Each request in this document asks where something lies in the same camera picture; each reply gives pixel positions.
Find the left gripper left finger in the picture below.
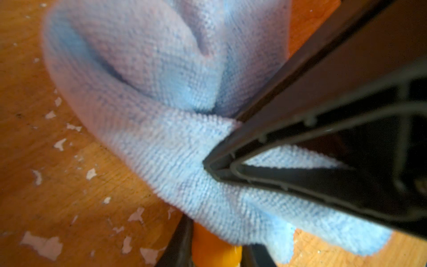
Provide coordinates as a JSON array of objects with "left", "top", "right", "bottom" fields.
[{"left": 155, "top": 215, "right": 193, "bottom": 267}]

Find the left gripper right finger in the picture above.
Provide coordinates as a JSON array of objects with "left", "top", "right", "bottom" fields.
[{"left": 241, "top": 244, "right": 277, "bottom": 267}]

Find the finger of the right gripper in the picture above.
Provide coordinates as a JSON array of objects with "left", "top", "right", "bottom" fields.
[
  {"left": 203, "top": 1, "right": 427, "bottom": 182},
  {"left": 230, "top": 163, "right": 427, "bottom": 239}
]

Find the blue microfiber cloth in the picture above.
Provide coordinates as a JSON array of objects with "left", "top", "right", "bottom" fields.
[{"left": 43, "top": 1, "right": 391, "bottom": 264}]

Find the orange cap toothpaste tube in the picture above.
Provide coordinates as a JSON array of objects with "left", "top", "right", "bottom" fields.
[{"left": 191, "top": 222, "right": 242, "bottom": 267}]

